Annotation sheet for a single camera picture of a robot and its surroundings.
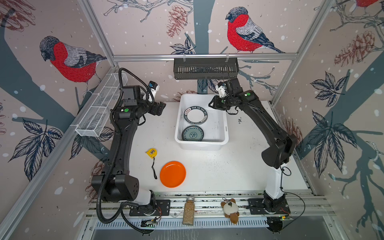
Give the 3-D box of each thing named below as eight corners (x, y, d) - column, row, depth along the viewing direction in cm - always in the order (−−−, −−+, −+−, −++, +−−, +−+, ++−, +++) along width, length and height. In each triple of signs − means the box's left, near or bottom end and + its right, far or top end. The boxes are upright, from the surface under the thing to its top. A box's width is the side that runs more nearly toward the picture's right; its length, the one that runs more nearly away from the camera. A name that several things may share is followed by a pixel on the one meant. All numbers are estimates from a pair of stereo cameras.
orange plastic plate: (158, 188, 82) (157, 187, 80) (162, 162, 92) (162, 160, 90) (185, 188, 82) (185, 187, 80) (186, 162, 91) (186, 160, 90)
